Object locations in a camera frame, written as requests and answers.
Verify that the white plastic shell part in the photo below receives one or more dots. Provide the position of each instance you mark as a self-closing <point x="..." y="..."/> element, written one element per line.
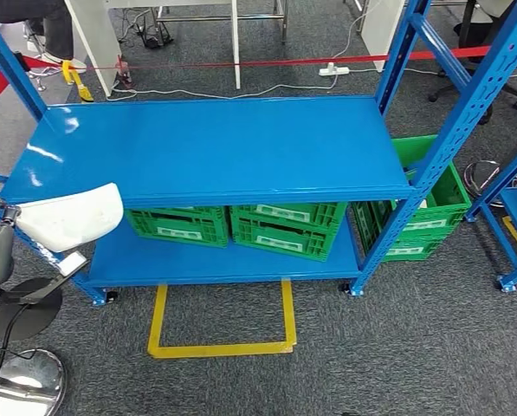
<point x="68" y="218"/>

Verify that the black stool with chrome base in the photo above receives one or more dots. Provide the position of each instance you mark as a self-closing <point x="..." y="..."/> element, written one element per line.
<point x="24" y="321"/>

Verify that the chrome footed stool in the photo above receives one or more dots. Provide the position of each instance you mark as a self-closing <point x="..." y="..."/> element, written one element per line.
<point x="39" y="72"/>

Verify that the person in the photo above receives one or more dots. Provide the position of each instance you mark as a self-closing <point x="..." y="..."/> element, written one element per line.
<point x="59" y="34"/>

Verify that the red drink cup with straw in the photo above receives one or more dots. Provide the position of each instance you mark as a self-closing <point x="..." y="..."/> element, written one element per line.
<point x="126" y="77"/>

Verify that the black stand under desk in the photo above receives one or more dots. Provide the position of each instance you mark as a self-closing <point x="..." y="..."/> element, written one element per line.
<point x="154" y="40"/>

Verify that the yellow floor tape square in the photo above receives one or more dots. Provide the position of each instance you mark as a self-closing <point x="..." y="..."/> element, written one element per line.
<point x="223" y="349"/>

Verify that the long red barrier belt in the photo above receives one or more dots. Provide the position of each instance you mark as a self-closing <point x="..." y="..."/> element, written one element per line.
<point x="284" y="61"/>

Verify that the white power strip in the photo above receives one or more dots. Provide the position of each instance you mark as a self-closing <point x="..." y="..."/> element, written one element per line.
<point x="334" y="71"/>

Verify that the white desk side panel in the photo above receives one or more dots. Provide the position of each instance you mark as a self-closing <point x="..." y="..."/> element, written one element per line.
<point x="383" y="34"/>

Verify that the open green plastic crate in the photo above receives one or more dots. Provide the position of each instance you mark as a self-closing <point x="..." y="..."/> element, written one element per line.
<point x="435" y="224"/>

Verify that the chrome round base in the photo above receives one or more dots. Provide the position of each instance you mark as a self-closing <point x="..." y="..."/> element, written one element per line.
<point x="472" y="183"/>

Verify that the black office chair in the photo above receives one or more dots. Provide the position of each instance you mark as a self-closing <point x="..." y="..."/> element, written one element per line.
<point x="468" y="23"/>

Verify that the metal table frame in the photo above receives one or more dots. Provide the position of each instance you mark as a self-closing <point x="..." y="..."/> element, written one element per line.
<point x="284" y="23"/>

